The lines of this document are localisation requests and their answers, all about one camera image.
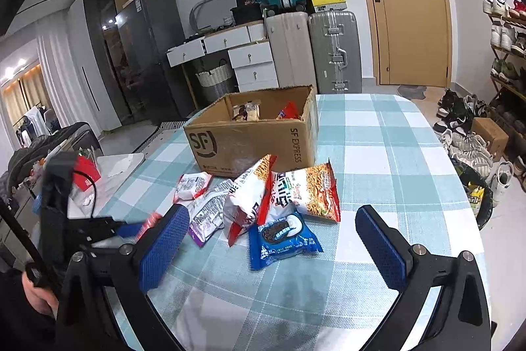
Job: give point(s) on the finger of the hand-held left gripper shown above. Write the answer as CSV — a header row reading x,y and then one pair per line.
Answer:
x,y
128,230

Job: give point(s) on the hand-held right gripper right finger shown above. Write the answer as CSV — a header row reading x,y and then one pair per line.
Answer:
x,y
380,248

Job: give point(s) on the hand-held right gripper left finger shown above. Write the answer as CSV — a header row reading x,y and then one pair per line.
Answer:
x,y
164,244

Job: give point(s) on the red foil snack packet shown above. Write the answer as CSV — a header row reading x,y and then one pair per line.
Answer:
x,y
152,220

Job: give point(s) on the silver purple snack packet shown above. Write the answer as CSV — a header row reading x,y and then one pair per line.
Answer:
x,y
207,217

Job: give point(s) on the small red white snack packet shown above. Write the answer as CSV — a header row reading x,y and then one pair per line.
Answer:
x,y
191,186

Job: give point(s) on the orange noodle snack packet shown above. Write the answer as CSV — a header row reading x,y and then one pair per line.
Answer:
x,y
312,190

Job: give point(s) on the white red fries snack packet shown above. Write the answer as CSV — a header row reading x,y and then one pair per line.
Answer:
x,y
246,199

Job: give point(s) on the blue cookie packet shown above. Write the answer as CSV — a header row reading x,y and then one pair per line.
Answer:
x,y
283,242

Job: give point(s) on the clear cracker sandwich packet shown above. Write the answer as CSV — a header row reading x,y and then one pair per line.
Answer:
x,y
246,111

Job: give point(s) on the orange red chip packet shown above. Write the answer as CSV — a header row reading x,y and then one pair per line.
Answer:
x,y
287,111

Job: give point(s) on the person's left forearm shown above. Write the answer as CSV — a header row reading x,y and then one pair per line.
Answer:
x,y
24,330

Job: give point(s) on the person's left hand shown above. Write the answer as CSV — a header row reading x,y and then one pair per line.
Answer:
x,y
39,297

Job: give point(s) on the red carton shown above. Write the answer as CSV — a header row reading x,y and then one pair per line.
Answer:
x,y
87,174

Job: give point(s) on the white side table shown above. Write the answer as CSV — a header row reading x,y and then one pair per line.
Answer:
x,y
119,178

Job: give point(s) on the clothes rack with garments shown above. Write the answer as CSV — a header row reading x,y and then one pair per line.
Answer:
x,y
35,127

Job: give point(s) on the black trash bin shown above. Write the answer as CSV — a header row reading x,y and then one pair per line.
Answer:
x,y
480,207

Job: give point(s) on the patterned striped-border rug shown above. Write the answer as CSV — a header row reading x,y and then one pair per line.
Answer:
x,y
172,125

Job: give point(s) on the white curtain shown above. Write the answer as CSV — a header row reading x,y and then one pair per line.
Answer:
x,y
57,79

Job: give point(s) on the pile of loose shoes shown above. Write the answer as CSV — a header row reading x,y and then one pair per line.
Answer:
x,y
464,141

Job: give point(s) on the white wardrobe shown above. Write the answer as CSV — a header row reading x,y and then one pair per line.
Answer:
x,y
92,67

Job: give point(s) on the small closed cardboard box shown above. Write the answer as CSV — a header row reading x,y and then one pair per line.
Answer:
x,y
489,137

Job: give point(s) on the grey door mat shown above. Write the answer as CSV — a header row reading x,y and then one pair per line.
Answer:
x,y
413,92

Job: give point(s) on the woven laundry basket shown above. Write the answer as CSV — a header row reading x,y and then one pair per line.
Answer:
x,y
213,81

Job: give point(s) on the dark glass cabinet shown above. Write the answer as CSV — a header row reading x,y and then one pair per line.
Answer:
x,y
102,46

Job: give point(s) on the grey refrigerator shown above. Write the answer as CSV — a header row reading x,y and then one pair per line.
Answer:
x,y
152,59

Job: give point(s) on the silver suitcase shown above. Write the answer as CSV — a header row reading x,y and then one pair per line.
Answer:
x,y
335,55

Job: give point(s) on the white drawer cabinet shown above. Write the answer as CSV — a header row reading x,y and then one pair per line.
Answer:
x,y
250,59

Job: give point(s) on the wooden shoe rack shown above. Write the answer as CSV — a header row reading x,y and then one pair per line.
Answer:
x,y
503,83

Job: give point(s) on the cream suitcase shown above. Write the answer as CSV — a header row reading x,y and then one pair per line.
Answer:
x,y
289,51

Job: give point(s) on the wooden door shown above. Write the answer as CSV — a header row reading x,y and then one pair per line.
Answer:
x,y
411,26

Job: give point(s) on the oval grey-framed mirror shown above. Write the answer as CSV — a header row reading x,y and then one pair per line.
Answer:
x,y
195,11

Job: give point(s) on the black storage box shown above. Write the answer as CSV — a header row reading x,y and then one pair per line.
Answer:
x,y
246,14

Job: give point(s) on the shoe rack with shoes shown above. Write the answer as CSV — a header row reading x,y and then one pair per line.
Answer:
x,y
503,34

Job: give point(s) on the yellow black shoe box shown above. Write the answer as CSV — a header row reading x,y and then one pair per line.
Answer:
x,y
328,3

